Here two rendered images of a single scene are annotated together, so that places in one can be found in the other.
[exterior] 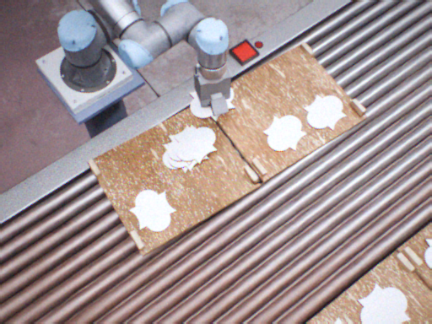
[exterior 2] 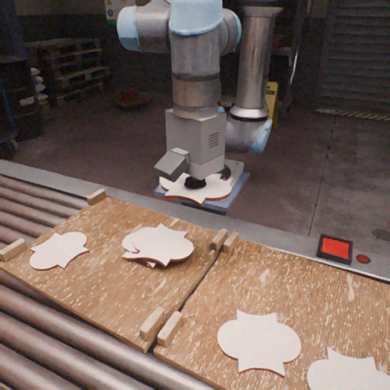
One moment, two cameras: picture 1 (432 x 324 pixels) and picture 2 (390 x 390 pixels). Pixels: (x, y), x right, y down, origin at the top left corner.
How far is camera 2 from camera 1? 1.25 m
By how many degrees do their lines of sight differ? 50
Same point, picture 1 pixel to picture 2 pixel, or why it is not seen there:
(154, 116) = (186, 217)
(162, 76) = not seen: hidden behind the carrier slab
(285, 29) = not seen: outside the picture
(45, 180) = (78, 186)
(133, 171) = (107, 222)
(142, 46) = (134, 9)
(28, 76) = not seen: hidden behind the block
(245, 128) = (228, 289)
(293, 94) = (335, 324)
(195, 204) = (80, 283)
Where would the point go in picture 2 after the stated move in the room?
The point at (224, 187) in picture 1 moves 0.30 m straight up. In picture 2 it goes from (119, 304) to (92, 161)
